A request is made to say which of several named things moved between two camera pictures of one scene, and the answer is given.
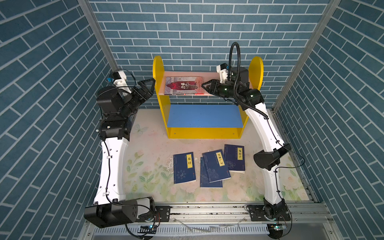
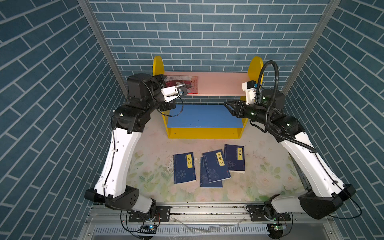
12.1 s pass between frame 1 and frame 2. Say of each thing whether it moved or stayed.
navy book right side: stayed
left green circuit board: stayed
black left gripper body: moved
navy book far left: stayed
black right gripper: moved
